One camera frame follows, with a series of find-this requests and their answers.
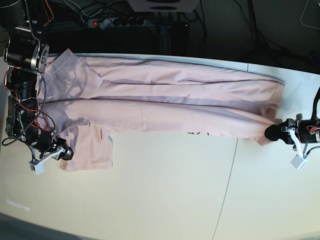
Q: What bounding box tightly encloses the black box under table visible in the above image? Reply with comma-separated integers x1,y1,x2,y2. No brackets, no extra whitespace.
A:
158,21,189,56

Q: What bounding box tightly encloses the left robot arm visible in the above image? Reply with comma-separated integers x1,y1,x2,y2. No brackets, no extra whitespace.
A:
264,89,320,149

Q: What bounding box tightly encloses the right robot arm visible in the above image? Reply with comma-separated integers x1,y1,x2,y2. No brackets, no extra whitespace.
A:
0,0,74,161

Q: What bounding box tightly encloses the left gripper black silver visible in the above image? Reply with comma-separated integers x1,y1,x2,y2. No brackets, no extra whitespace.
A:
264,113,320,151

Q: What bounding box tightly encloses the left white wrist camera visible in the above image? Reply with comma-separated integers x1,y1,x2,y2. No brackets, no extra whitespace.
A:
291,154,308,170

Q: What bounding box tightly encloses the grey box with black oval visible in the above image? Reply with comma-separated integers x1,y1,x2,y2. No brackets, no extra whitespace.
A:
127,0,200,13

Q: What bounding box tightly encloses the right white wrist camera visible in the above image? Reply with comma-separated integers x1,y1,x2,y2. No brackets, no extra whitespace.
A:
29,159,45,175

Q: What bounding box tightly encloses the black power strip red switch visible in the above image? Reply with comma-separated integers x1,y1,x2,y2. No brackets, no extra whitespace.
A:
87,16,147,30

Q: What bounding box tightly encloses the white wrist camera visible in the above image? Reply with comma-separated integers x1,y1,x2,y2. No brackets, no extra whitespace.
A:
291,154,308,170
29,159,45,175

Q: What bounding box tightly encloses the pink T-shirt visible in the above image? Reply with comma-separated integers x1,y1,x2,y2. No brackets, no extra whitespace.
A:
38,50,285,172

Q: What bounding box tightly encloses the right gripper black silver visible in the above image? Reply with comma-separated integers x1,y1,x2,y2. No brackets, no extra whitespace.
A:
24,126,74,161

